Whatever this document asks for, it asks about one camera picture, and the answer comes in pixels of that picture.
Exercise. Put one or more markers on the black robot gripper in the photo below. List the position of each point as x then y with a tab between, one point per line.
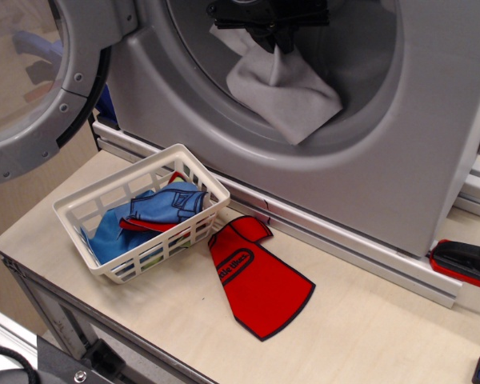
285	16

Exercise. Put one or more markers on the grey cloth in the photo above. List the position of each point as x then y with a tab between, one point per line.
283	89

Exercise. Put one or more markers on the grey toy washing machine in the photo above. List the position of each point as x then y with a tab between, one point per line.
417	58

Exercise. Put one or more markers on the white plastic laundry basket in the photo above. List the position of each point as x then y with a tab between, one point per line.
81	212

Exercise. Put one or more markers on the blue jeans cloth piece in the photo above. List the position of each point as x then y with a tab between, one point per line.
172	204

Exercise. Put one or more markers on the grey round washer door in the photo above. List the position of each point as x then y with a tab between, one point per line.
54	59

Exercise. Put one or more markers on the red cloth in basket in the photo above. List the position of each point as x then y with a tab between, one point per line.
144	226

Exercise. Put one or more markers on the red shirt cloth cutout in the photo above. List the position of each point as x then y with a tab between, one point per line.
265	293

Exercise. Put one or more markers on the plain blue cloth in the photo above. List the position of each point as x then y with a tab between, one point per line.
110	240

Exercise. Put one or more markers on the red and black clamp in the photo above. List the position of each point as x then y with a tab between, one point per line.
457	260

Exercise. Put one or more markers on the aluminium rail under washer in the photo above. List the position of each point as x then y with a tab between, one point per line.
344	248

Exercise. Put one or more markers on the aluminium table frame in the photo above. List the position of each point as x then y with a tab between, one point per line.
74	323

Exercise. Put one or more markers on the black metal bracket with bolt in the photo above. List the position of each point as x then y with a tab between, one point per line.
99	364

